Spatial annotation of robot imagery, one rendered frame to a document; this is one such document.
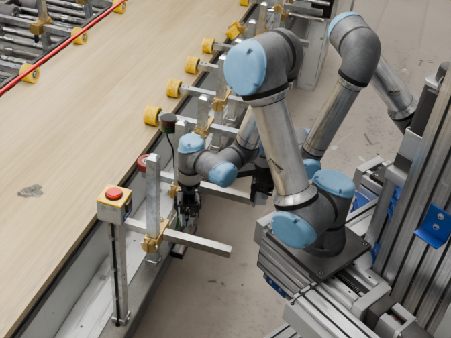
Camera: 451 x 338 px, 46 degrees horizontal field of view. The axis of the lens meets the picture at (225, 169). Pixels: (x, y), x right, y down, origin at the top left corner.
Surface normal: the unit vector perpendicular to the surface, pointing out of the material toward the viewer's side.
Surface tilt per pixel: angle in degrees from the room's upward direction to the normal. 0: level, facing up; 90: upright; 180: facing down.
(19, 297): 0
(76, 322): 0
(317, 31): 90
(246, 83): 81
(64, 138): 0
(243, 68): 83
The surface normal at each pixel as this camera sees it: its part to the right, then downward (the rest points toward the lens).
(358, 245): 0.08, -0.79
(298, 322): -0.77, 0.34
